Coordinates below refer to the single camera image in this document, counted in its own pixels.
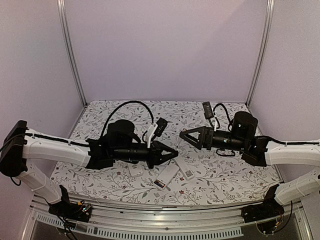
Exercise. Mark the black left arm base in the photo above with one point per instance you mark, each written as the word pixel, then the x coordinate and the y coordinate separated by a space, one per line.
pixel 80 211

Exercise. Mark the white remote with logo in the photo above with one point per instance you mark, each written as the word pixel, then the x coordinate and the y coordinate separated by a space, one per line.
pixel 135 170

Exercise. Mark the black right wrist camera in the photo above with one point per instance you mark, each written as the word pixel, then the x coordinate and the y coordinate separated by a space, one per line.
pixel 208 111

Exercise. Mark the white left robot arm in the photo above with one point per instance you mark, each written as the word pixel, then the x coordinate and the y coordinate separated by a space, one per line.
pixel 120 143

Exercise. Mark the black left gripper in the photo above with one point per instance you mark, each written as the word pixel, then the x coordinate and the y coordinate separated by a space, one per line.
pixel 156 158

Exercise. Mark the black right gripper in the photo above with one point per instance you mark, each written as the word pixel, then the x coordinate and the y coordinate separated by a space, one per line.
pixel 206 139

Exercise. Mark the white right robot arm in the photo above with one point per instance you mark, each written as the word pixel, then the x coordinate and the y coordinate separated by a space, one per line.
pixel 262 151

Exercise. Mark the white remote with QR label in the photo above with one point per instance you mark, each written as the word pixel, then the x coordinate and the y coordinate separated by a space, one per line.
pixel 187 173

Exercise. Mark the white remote control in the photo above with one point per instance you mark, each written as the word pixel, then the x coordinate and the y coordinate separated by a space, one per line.
pixel 165 177

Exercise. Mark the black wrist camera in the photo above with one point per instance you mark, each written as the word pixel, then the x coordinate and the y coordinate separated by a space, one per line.
pixel 208 111
pixel 161 125

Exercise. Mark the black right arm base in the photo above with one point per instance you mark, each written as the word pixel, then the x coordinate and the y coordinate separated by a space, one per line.
pixel 269 208

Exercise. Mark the aluminium back left frame post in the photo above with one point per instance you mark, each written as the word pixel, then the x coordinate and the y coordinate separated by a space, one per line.
pixel 62 12

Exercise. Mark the aluminium front rail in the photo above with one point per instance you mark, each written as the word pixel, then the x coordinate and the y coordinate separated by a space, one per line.
pixel 116 220

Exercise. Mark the aluminium frame post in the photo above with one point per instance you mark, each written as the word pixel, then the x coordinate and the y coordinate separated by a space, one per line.
pixel 62 12
pixel 270 4

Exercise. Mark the aluminium back right frame post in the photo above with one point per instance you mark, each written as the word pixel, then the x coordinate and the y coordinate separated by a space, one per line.
pixel 270 4

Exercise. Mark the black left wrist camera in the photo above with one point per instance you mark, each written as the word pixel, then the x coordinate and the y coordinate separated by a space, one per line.
pixel 161 125

